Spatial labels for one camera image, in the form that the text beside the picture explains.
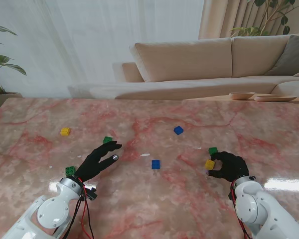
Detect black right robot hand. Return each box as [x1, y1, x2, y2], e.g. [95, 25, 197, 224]
[206, 151, 250, 183]

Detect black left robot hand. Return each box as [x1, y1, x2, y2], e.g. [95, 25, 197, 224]
[74, 140, 123, 182]

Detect wooden bowl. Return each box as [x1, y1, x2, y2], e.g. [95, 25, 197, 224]
[229, 92, 256, 101]

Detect shallow wooden plate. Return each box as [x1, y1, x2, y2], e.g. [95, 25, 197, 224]
[254, 95, 298, 102]

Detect grey plant pot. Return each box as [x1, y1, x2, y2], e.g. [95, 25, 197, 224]
[0, 92, 22, 110]

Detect beige sofa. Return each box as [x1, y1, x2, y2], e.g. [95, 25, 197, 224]
[68, 32, 299, 100]

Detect grey cushion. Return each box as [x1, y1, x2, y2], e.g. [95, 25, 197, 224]
[265, 34, 299, 76]

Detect white sheer curtain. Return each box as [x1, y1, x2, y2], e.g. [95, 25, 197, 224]
[0, 0, 205, 98]

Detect green leafy potted plant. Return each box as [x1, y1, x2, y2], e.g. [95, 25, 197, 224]
[0, 22, 27, 95]

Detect tall leafy tree plant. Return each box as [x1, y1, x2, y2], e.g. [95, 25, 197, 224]
[230, 0, 299, 38]

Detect beige curtain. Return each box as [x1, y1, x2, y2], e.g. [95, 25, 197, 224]
[198, 0, 299, 40]

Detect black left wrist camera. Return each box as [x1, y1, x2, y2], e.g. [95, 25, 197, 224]
[84, 188, 98, 201]

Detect red and black left cables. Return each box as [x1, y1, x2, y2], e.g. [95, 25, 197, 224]
[52, 178, 95, 239]

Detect red and black cables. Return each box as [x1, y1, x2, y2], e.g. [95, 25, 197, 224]
[228, 180, 252, 239]
[52, 178, 95, 239]

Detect red and black right cables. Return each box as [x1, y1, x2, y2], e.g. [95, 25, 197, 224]
[228, 180, 252, 239]

